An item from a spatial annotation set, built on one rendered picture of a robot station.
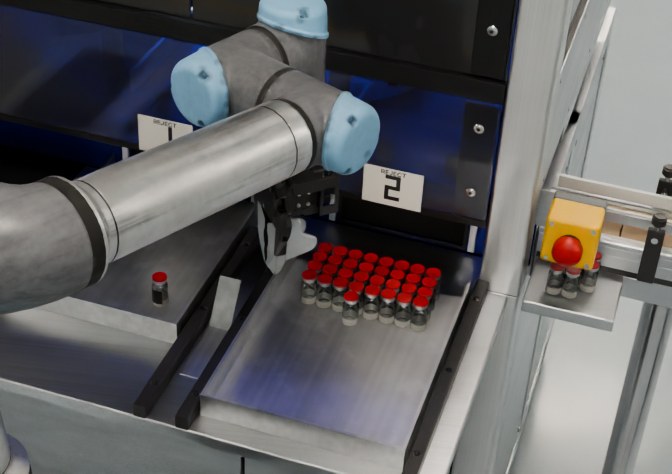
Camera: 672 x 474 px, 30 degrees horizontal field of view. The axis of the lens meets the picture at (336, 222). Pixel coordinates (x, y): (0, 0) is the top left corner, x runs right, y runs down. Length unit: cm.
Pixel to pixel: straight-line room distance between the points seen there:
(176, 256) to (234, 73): 59
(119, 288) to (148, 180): 72
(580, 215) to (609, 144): 219
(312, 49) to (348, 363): 47
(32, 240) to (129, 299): 77
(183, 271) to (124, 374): 22
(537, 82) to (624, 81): 266
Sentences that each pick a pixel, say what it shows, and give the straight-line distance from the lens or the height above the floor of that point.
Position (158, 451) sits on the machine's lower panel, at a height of 36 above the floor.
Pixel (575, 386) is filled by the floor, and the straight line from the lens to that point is 299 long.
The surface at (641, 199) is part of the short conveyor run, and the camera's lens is 189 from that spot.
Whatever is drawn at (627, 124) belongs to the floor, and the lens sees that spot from 401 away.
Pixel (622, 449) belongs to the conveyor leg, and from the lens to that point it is 213.
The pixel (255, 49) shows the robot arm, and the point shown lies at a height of 137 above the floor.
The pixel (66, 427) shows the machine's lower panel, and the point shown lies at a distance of 232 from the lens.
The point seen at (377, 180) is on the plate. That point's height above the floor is 103.
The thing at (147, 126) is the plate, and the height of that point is 103.
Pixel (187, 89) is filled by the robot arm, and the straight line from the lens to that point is 128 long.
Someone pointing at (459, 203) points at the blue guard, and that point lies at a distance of 171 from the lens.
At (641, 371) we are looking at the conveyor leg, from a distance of 202.
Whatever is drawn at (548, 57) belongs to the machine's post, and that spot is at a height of 126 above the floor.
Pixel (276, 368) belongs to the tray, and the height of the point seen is 88.
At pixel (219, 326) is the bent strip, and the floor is 88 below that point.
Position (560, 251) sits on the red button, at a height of 100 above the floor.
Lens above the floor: 198
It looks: 36 degrees down
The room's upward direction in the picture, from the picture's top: 3 degrees clockwise
